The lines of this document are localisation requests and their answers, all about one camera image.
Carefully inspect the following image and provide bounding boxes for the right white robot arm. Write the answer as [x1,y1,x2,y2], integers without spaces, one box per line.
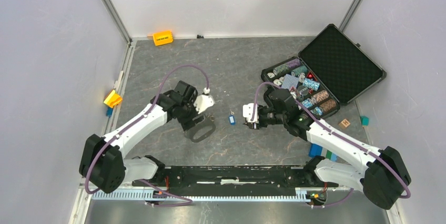
[244,88,411,210]

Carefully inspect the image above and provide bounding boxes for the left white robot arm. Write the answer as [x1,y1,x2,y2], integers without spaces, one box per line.
[79,81,214,193]

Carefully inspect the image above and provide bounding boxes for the blue key tag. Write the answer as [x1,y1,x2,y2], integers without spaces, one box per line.
[228,111,236,126]

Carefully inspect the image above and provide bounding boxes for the blue green toy bricks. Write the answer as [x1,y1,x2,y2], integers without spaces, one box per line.
[308,144,338,162]

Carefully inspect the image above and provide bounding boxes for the orange block at left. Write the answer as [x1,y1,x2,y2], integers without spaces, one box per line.
[103,89,123,108]

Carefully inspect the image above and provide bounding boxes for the orange block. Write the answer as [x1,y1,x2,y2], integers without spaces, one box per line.
[103,89,123,108]
[152,30,174,46]

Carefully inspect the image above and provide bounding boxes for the orange block at back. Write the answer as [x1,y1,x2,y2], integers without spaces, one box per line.
[152,30,174,46]

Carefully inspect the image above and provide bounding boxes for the small blue block left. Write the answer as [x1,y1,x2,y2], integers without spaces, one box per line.
[106,107,114,117]

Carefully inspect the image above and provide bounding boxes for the wooden letter cube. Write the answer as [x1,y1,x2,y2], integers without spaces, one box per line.
[338,119,351,129]

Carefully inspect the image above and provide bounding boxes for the black poker chip case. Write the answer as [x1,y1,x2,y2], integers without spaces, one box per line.
[260,24,387,118]

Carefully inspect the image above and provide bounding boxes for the teal cube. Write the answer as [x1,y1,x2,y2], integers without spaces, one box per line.
[360,116,369,126]

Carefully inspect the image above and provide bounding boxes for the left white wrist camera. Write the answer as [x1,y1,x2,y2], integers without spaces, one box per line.
[194,88,215,114]

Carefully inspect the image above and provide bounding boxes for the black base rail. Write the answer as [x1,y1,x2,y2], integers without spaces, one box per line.
[149,165,338,197]

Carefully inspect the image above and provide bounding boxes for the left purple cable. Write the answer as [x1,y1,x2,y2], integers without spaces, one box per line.
[84,64,210,208]

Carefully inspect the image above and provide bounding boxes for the purple cable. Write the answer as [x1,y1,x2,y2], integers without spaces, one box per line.
[254,82,412,209]
[84,64,210,208]

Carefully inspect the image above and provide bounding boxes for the white toothed cable rail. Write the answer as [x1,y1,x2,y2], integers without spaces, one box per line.
[92,187,316,203]

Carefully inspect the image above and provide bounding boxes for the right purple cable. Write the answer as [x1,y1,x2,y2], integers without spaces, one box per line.
[254,82,412,209]

